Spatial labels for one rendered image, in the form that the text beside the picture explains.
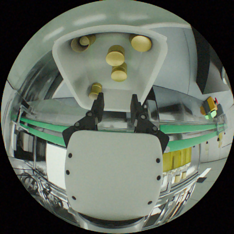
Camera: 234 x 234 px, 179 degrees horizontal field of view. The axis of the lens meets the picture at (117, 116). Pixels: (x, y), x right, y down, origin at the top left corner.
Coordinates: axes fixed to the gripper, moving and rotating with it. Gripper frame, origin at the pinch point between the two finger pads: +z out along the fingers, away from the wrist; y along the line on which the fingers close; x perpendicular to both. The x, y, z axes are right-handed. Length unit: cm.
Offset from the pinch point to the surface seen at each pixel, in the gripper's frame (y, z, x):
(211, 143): 603, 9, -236
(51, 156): -43, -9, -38
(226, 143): 604, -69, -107
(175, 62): 15.4, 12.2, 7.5
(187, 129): 24.5, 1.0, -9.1
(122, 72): 0.7, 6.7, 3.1
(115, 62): -0.8, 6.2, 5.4
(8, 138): -75, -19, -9
